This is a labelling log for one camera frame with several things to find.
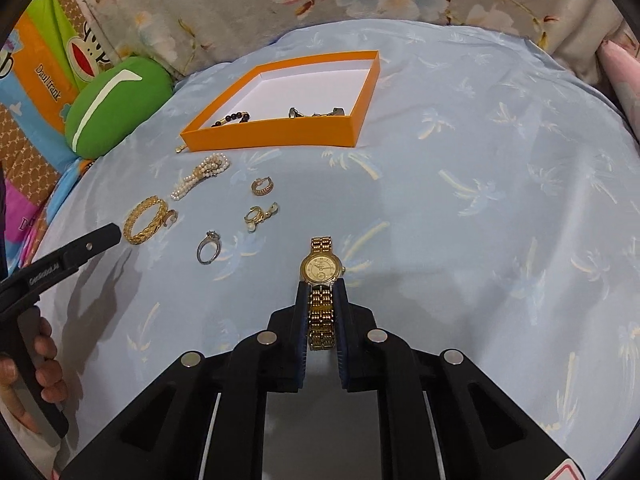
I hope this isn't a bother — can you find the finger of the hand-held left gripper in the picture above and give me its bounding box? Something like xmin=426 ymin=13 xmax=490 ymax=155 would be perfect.
xmin=60 ymin=224 xmax=122 ymax=272

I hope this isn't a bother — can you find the silver stone ring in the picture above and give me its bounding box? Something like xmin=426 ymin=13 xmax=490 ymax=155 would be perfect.
xmin=196 ymin=230 xmax=222 ymax=264

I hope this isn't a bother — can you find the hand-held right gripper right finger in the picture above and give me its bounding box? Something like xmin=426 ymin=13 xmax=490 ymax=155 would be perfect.
xmin=332 ymin=279 xmax=596 ymax=480

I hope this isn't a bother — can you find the dark metal wristwatch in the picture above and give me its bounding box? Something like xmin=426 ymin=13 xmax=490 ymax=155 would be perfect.
xmin=287 ymin=106 xmax=346 ymax=120

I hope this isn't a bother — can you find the gold braided bangle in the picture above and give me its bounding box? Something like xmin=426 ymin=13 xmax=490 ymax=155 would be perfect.
xmin=123 ymin=197 xmax=169 ymax=246

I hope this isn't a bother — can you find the gold link wristwatch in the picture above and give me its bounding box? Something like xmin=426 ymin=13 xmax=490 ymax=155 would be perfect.
xmin=299 ymin=236 xmax=346 ymax=352

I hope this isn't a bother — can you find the orange cardboard box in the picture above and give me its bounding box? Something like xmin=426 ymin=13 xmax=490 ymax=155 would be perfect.
xmin=180 ymin=50 xmax=381 ymax=152

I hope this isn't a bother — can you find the green plush pillow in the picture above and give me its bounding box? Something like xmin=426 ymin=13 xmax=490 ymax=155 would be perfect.
xmin=65 ymin=56 xmax=174 ymax=159

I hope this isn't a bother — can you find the pink cloth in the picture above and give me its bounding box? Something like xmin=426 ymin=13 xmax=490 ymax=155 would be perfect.
xmin=597 ymin=25 xmax=640 ymax=126

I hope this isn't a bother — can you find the cartoon printed blanket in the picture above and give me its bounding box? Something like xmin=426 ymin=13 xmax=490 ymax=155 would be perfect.
xmin=0 ymin=0 xmax=126 ymax=281

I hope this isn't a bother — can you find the pearl bracelet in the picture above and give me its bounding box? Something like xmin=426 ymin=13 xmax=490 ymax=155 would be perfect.
xmin=171 ymin=152 xmax=232 ymax=201

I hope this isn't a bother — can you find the person's left hand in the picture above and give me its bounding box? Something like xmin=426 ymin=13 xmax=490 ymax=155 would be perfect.
xmin=0 ymin=316 xmax=69 ymax=436

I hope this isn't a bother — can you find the grey floral blanket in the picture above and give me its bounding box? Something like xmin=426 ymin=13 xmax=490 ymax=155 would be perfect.
xmin=65 ymin=0 xmax=621 ymax=86

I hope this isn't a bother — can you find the black bead bracelet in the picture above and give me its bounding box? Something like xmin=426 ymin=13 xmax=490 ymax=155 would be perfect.
xmin=210 ymin=112 xmax=251 ymax=127

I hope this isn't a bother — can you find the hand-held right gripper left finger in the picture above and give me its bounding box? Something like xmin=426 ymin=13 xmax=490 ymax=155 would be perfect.
xmin=60 ymin=281 xmax=312 ymax=480

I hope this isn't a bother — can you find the gold pearl earring pair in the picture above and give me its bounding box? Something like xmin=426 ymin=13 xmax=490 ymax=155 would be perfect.
xmin=243 ymin=202 xmax=279 ymax=233

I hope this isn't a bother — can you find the light blue palm-print sheet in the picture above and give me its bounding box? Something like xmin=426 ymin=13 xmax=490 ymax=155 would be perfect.
xmin=10 ymin=19 xmax=640 ymax=480

